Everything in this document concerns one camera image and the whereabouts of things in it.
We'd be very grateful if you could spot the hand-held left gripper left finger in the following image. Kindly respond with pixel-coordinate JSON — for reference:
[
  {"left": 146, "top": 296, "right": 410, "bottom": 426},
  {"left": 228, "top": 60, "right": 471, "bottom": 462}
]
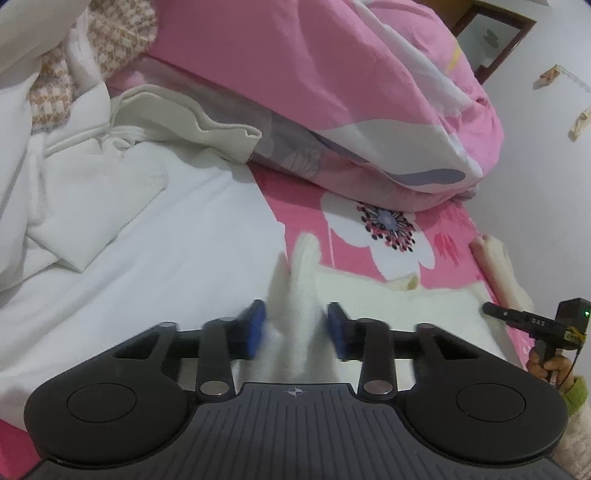
[{"left": 111, "top": 300, "right": 267, "bottom": 403}]

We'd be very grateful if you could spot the white crumpled garment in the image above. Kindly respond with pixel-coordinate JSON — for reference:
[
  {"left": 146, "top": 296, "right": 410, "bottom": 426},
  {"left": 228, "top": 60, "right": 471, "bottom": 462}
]
[{"left": 0, "top": 0, "right": 169, "bottom": 296}]

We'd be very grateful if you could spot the pink printed duvet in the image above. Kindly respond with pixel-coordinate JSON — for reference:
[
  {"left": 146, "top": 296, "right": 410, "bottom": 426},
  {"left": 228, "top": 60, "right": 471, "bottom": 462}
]
[{"left": 143, "top": 0, "right": 505, "bottom": 214}]

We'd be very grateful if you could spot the dark door frame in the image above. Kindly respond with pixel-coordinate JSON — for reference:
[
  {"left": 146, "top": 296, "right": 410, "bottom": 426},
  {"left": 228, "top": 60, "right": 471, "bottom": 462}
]
[{"left": 450, "top": 0, "right": 539, "bottom": 85}]

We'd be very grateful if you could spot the white plain garment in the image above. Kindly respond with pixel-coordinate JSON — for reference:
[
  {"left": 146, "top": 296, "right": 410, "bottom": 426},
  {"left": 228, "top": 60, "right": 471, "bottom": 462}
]
[{"left": 0, "top": 138, "right": 289, "bottom": 418}]

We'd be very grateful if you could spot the wall hook rack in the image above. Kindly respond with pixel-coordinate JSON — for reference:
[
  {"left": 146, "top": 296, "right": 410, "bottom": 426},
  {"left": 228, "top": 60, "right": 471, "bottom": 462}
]
[{"left": 537, "top": 65, "right": 591, "bottom": 143}]

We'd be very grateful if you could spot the pink floral blanket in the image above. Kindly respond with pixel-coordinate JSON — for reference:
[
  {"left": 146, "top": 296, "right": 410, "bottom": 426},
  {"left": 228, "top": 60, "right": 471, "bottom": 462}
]
[{"left": 0, "top": 58, "right": 561, "bottom": 480}]

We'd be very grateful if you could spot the off-white cloth with hem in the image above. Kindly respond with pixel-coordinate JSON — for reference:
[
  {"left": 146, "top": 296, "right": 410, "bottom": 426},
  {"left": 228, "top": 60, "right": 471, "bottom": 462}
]
[{"left": 110, "top": 85, "right": 263, "bottom": 163}]

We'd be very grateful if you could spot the white fluffy garment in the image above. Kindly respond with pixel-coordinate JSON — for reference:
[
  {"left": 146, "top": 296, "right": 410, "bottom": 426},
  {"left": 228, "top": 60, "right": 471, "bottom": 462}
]
[{"left": 268, "top": 233, "right": 492, "bottom": 384}]

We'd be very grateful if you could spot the brown houndstooth garment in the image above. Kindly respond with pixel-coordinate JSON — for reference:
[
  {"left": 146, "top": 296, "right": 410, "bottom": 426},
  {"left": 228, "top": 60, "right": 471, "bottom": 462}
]
[{"left": 28, "top": 0, "right": 160, "bottom": 134}]

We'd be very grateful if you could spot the person's right hand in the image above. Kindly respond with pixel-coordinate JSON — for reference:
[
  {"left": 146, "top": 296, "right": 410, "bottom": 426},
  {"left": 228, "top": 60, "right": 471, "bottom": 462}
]
[{"left": 526, "top": 346, "right": 577, "bottom": 394}]

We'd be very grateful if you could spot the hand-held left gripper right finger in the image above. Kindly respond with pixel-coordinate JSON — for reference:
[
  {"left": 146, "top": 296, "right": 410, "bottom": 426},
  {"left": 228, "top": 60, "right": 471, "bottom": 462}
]
[{"left": 326, "top": 301, "right": 481, "bottom": 403}]

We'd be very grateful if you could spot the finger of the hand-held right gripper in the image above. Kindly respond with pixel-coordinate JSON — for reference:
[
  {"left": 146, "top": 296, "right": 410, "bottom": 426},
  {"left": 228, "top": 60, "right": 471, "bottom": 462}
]
[{"left": 482, "top": 302, "right": 527, "bottom": 328}]

